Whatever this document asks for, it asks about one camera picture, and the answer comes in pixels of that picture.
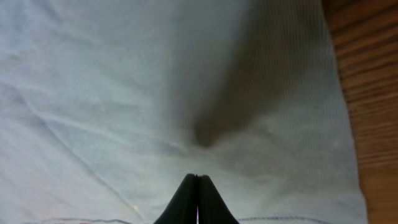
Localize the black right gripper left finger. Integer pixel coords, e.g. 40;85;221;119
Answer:
154;174;198;224

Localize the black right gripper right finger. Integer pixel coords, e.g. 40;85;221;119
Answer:
198;175;239;224

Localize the light blue printed t-shirt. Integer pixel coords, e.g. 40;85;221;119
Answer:
1;0;368;223

